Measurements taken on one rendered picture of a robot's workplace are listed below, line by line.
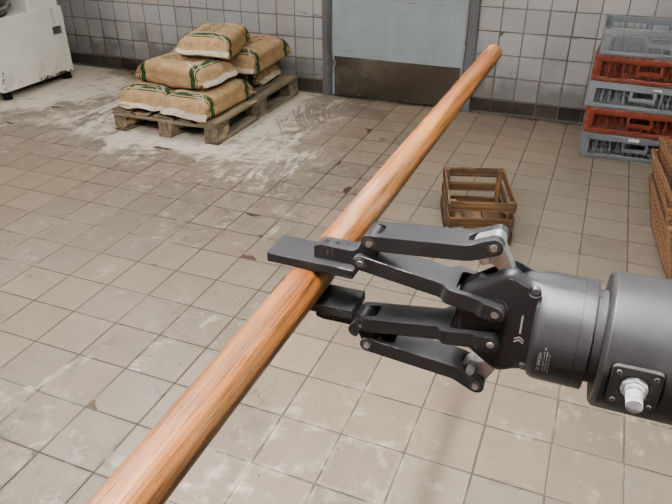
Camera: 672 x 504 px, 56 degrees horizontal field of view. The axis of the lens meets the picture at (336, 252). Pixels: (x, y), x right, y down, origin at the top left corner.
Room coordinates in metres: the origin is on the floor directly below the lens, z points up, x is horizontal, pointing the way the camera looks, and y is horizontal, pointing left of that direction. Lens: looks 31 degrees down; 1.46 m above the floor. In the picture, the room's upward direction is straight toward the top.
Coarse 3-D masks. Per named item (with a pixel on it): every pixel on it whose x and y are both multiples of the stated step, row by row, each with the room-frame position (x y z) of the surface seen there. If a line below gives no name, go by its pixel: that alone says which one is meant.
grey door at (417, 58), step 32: (352, 0) 4.82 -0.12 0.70; (384, 0) 4.73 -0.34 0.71; (416, 0) 4.65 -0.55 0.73; (448, 0) 4.56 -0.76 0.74; (480, 0) 4.47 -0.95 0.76; (352, 32) 4.82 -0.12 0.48; (384, 32) 4.73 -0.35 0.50; (416, 32) 4.64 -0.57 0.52; (448, 32) 4.56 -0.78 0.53; (352, 64) 4.82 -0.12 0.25; (384, 64) 4.73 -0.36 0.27; (416, 64) 4.63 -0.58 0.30; (448, 64) 4.55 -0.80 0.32; (352, 96) 4.82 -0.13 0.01; (384, 96) 4.72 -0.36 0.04; (416, 96) 4.63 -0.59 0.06
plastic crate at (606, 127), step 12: (588, 108) 3.64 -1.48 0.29; (600, 108) 3.61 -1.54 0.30; (588, 120) 3.63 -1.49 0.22; (600, 120) 3.79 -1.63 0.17; (612, 120) 3.59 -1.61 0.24; (624, 120) 3.79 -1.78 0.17; (636, 120) 3.79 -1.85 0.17; (648, 120) 3.51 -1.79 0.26; (660, 120) 3.49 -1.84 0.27; (600, 132) 3.61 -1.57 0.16; (612, 132) 3.58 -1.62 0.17; (624, 132) 3.55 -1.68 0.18; (636, 132) 3.54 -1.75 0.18; (648, 132) 3.51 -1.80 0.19; (660, 132) 3.58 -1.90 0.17
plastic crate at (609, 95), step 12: (588, 84) 3.66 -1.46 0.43; (600, 84) 3.63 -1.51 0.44; (612, 84) 3.60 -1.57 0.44; (624, 84) 3.58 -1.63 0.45; (588, 96) 3.65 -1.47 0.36; (600, 96) 3.79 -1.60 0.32; (612, 96) 3.79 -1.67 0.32; (624, 96) 3.57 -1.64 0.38; (636, 96) 3.80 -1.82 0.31; (648, 96) 3.80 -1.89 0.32; (660, 96) 3.79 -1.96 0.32; (612, 108) 3.60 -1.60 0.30; (624, 108) 3.57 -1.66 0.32; (636, 108) 3.54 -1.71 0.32; (648, 108) 3.52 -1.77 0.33; (660, 108) 3.56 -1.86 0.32
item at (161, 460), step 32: (480, 64) 1.01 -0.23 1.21; (448, 96) 0.84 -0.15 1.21; (416, 128) 0.72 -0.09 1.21; (416, 160) 0.64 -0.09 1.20; (384, 192) 0.55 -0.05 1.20; (352, 224) 0.48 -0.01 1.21; (288, 288) 0.38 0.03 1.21; (320, 288) 0.40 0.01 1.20; (256, 320) 0.34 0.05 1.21; (288, 320) 0.35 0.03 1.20; (224, 352) 0.31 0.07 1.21; (256, 352) 0.31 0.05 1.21; (192, 384) 0.28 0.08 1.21; (224, 384) 0.28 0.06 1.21; (192, 416) 0.25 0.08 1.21; (224, 416) 0.27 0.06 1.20; (160, 448) 0.23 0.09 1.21; (192, 448) 0.24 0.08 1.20; (128, 480) 0.21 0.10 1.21; (160, 480) 0.21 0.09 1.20
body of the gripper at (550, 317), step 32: (480, 288) 0.36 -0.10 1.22; (512, 288) 0.35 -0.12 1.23; (544, 288) 0.34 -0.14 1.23; (576, 288) 0.34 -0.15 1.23; (480, 320) 0.36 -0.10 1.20; (512, 320) 0.35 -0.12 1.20; (544, 320) 0.33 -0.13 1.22; (576, 320) 0.32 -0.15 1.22; (480, 352) 0.36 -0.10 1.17; (512, 352) 0.35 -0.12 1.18; (544, 352) 0.32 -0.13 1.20; (576, 352) 0.31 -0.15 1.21; (576, 384) 0.31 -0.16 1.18
